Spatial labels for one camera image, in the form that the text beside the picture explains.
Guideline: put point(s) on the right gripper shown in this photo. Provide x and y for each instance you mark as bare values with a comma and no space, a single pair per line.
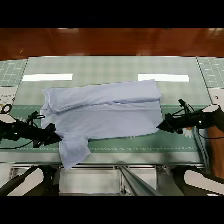
171,123

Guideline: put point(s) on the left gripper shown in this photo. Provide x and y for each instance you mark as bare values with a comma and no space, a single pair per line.
46,134

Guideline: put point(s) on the light blue shirt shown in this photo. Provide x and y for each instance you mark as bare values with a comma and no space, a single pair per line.
103,113

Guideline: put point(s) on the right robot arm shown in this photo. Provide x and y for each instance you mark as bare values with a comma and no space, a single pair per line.
206,117

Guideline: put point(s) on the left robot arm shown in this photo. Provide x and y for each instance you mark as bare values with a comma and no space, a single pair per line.
13,130

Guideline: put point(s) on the silver frame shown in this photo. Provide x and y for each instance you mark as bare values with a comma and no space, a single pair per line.
133,178

